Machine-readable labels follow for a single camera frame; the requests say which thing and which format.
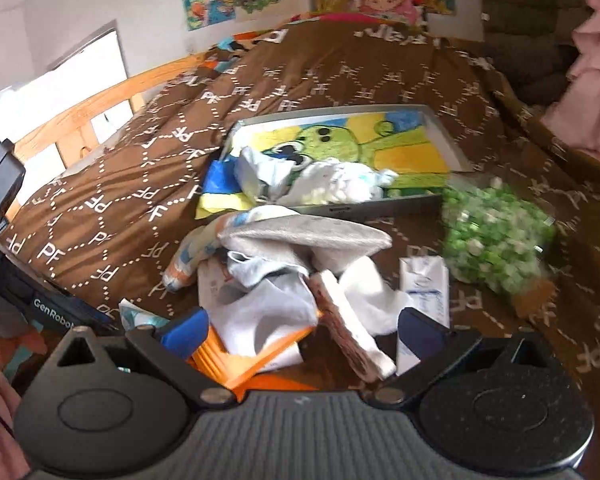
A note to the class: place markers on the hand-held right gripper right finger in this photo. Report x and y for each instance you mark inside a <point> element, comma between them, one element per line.
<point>422,340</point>

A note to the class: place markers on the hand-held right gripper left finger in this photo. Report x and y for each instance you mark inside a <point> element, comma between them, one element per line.
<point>182,337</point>

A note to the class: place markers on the orange plastic bag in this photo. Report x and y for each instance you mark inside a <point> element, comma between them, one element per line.
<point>240,365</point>

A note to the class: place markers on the white fluffy cloth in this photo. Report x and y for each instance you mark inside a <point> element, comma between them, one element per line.
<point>375,295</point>

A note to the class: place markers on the white paper strip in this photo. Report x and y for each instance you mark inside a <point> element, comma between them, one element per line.
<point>265,305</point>

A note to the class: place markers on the grey box with cartoon lining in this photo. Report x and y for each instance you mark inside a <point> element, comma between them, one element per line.
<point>405,150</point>

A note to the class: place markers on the person's left hand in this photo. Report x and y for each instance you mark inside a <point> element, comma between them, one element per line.
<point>5,352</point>

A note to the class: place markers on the white tissue packet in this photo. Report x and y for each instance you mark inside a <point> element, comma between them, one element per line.
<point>425,280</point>

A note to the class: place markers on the cartoon print rolled cloth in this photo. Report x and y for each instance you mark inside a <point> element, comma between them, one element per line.
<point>190,260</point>

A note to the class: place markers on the brown white sponge cloth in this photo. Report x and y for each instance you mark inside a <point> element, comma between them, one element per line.
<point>345,325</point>

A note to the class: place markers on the bright window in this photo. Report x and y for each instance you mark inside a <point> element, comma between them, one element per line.
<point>45,80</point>

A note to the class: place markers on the bag of green white pieces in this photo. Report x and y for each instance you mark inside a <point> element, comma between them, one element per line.
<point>495,240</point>

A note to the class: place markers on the blue yellow cloth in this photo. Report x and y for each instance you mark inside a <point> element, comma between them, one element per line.
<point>220,190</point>

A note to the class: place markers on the grey plush cloth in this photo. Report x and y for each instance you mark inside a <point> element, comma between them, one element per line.
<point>300,235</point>

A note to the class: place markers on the white blue sock bundle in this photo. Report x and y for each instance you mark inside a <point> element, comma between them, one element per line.
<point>325,180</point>

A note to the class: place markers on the colourful cartoon bedsheet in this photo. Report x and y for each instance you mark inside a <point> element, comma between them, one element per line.
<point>240,50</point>

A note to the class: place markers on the brown printed blanket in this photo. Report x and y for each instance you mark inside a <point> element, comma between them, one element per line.
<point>330,75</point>

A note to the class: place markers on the pink garment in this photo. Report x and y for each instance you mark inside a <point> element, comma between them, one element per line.
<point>590,85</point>

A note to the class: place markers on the brown quilted jacket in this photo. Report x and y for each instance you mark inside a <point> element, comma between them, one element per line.
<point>525,20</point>

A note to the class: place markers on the wooden bed rail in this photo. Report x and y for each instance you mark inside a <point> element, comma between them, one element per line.
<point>80,115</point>

